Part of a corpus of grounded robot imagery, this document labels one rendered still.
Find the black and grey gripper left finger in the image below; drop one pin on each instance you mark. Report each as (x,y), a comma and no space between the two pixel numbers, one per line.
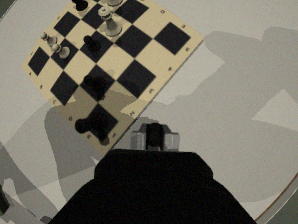
(139,141)

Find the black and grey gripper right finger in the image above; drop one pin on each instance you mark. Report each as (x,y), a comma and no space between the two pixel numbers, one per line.
(168,141)

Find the black and cream chessboard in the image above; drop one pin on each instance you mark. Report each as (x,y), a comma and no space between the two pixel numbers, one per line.
(135,64)

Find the white pawn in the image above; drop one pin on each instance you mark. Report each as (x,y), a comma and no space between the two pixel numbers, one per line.
(63,52)
(51,40)

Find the white chess king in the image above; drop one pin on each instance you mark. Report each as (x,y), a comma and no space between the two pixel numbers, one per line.
(114,2)

